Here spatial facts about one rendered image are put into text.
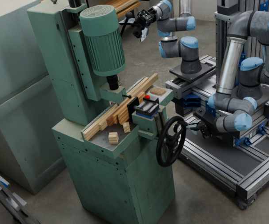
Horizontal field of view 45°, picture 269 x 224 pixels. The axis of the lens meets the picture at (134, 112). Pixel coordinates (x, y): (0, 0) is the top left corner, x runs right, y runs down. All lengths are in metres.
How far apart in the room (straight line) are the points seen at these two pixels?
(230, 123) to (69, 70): 0.87
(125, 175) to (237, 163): 0.96
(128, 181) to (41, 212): 1.06
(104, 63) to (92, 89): 0.24
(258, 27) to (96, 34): 0.73
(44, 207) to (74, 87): 1.23
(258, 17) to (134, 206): 1.26
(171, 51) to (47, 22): 0.90
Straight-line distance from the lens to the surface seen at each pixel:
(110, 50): 1.59
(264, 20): 1.57
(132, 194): 1.96
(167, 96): 1.95
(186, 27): 1.90
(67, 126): 2.06
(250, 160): 2.51
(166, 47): 2.24
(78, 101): 1.89
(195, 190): 2.57
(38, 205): 2.79
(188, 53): 2.24
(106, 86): 1.81
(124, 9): 4.59
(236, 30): 1.61
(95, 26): 1.53
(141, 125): 1.75
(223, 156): 2.52
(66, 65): 1.78
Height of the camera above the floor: 2.00
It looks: 36 degrees down
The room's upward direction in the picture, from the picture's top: 11 degrees counter-clockwise
